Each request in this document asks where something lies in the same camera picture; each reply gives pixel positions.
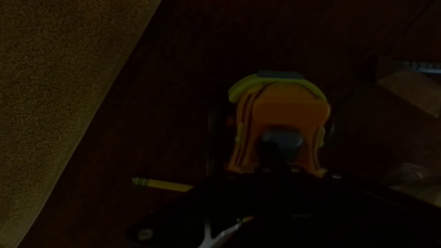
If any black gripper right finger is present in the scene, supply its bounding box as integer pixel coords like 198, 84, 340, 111
274, 136, 441, 248

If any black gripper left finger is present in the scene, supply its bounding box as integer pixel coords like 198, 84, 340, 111
128, 136, 276, 248

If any yellow wooden pencil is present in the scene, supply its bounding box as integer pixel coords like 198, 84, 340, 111
130, 176, 194, 193

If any brown wooden block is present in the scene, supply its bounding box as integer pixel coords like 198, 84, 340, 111
376, 67, 441, 118

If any olive towel under keyboard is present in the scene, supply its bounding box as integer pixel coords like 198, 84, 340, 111
0, 0, 162, 248

